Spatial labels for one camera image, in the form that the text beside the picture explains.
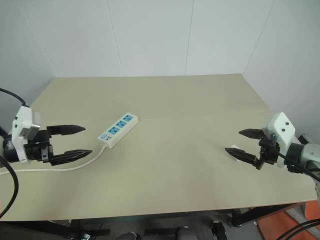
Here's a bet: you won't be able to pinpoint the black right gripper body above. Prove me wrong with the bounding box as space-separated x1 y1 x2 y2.
254 134 281 171

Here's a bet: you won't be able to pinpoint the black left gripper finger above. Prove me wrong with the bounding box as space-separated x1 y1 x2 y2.
46 123 87 137
50 149 93 167

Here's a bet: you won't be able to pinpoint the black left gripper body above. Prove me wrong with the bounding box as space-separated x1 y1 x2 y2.
24 129 55 165

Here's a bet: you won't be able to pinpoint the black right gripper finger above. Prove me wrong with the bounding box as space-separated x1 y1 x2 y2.
224 147 258 166
238 128 264 141

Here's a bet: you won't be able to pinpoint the white plug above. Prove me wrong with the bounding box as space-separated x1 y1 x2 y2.
229 144 241 163

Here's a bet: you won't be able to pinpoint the white power strip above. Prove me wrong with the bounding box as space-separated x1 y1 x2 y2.
96 112 140 149

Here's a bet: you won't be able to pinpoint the dark rounded shape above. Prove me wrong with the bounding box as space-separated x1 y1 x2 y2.
118 231 139 240

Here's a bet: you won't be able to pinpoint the white power cord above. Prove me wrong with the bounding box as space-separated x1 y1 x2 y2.
0 143 106 176

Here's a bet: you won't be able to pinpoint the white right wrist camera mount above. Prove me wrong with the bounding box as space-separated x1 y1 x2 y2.
261 111 297 169

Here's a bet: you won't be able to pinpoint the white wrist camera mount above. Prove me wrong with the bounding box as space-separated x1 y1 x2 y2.
261 111 297 169
10 105 41 165

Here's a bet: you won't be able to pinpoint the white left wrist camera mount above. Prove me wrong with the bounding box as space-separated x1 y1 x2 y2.
10 105 41 165

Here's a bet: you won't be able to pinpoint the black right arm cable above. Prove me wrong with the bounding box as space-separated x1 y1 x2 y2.
277 151 320 182

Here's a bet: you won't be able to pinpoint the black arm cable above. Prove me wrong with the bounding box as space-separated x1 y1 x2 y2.
277 151 320 182
0 87 28 221

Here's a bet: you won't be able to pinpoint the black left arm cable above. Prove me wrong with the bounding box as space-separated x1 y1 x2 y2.
0 87 28 221

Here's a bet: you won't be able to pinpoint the black metal table frame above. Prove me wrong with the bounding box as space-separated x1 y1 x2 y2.
0 201 310 240

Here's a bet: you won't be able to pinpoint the black floor cables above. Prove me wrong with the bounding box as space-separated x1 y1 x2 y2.
271 218 320 240

